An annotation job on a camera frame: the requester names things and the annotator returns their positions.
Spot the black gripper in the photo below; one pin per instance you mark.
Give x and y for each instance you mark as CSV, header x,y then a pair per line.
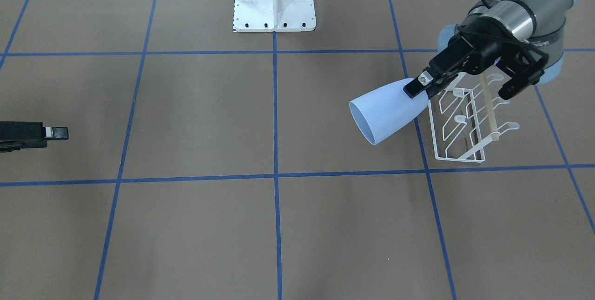
x,y
483,53

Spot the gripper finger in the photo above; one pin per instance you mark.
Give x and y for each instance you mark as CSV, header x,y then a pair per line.
x,y
28,135

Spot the light blue plastic cup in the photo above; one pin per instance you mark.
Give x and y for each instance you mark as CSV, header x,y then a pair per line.
x,y
384,111

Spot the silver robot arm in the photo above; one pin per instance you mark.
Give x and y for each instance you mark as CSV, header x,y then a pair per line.
x,y
522,38

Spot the white wire cup rack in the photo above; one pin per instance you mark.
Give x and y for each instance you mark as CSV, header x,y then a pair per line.
x,y
463,118

